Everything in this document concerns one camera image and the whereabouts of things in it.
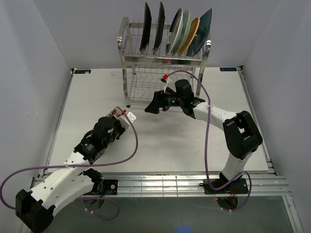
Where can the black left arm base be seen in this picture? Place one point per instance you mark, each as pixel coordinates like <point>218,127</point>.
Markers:
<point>101,185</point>

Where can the white plate teal red rim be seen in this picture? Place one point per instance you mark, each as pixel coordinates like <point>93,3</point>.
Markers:
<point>170,36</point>

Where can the woven bamboo round plate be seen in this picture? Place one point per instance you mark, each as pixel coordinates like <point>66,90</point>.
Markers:
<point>192,32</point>

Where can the dark teal square plate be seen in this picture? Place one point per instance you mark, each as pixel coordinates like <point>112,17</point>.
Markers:
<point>201,34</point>

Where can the black square floral plate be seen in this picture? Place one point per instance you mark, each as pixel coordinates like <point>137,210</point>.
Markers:
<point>159,29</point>
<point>146,29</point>

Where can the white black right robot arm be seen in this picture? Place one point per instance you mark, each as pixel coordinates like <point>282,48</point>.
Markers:
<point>241,133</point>

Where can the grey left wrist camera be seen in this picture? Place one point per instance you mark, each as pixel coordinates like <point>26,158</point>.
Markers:
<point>128,116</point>

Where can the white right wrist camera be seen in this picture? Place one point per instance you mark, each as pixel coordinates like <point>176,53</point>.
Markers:
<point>166,80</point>

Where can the light green floral plate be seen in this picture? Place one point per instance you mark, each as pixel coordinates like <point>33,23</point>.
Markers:
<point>183,31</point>

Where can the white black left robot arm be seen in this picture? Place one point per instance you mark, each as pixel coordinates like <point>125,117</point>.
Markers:
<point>37,207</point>

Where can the aluminium front rail frame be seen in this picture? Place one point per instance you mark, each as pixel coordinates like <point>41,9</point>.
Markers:
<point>170,158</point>

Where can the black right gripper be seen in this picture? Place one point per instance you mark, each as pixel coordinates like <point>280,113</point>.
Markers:
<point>159,100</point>

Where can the cream square floral plate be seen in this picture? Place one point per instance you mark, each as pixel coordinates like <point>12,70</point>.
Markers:
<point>118,114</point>

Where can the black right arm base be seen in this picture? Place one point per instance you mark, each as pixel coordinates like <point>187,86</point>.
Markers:
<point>238,186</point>

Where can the stainless steel dish rack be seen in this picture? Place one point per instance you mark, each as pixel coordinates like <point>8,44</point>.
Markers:
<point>160,72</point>

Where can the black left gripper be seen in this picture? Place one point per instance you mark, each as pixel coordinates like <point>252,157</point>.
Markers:
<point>122,128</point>

